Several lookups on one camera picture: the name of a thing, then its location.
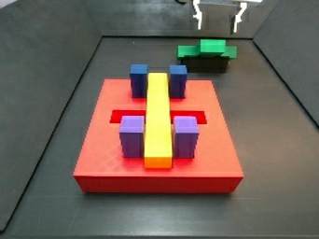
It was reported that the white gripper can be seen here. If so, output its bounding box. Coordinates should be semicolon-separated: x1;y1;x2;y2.
192;0;263;34

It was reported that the left purple block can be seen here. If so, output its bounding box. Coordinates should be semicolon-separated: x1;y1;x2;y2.
173;116;199;159

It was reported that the purple block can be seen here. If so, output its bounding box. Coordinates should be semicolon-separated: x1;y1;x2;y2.
173;116;199;159
120;116;144;158

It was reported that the green stepped block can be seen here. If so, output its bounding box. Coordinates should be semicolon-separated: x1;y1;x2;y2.
177;39;236;59

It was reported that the black angle fixture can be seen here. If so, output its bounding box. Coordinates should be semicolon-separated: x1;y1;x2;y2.
180;56;229;74

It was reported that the blue block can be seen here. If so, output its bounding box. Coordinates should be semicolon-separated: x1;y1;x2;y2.
168;64;188;99
129;64;148;98

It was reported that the red base board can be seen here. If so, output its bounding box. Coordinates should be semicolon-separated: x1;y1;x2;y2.
73;73;244;193

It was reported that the yellow long block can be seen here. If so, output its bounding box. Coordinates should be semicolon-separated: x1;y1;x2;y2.
144;73;172;169

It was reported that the right blue block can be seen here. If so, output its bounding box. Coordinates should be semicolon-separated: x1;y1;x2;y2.
129;64;148;98

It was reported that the right purple block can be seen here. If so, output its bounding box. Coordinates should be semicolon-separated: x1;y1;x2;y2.
120;116;144;158

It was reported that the left blue block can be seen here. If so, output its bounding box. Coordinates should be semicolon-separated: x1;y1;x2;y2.
168;64;188;99

